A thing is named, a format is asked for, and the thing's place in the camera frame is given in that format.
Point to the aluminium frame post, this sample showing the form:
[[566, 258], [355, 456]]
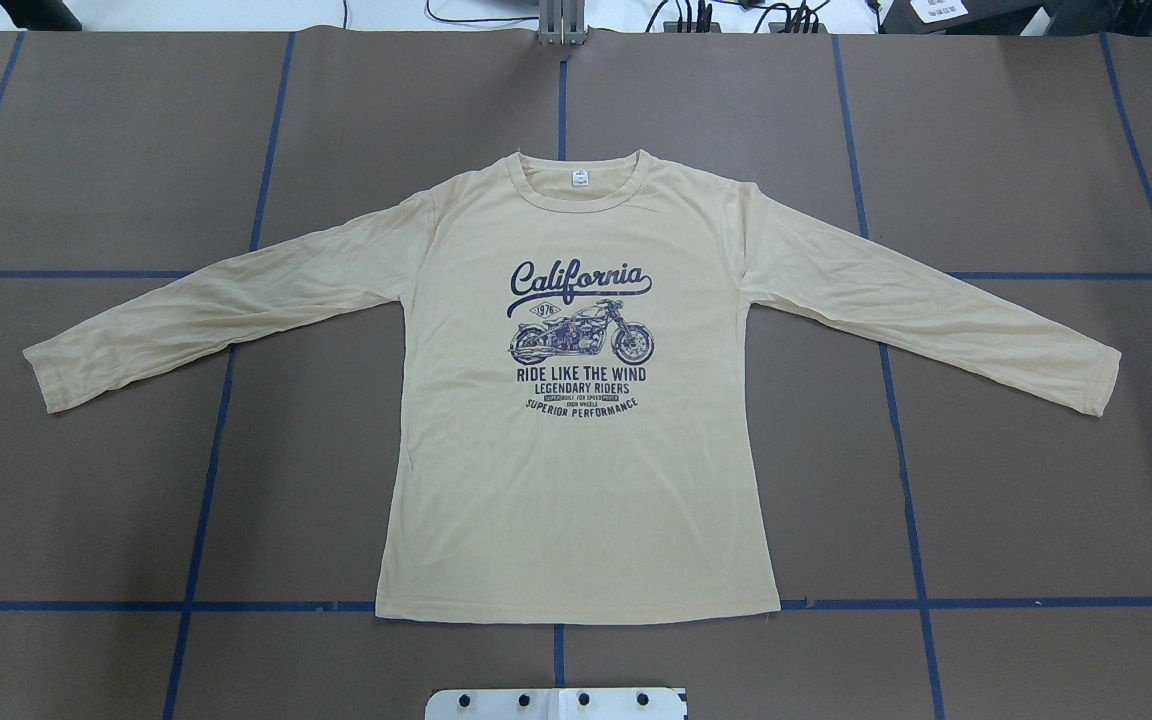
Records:
[[562, 22]]

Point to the cream long-sleeve printed shirt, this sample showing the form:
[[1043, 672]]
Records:
[[573, 440]]

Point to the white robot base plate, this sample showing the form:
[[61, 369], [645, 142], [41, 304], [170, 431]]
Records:
[[559, 703]]

